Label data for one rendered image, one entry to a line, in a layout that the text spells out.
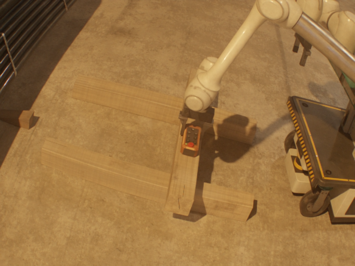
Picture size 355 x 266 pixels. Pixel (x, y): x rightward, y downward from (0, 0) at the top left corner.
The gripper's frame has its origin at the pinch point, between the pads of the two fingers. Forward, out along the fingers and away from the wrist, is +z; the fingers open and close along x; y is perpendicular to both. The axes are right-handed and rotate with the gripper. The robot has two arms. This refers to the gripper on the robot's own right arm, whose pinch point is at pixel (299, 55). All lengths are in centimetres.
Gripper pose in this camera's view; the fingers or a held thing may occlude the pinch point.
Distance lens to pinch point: 253.3
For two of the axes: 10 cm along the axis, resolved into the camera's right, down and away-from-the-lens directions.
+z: -2.4, 7.8, 5.8
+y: 9.7, 1.5, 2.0
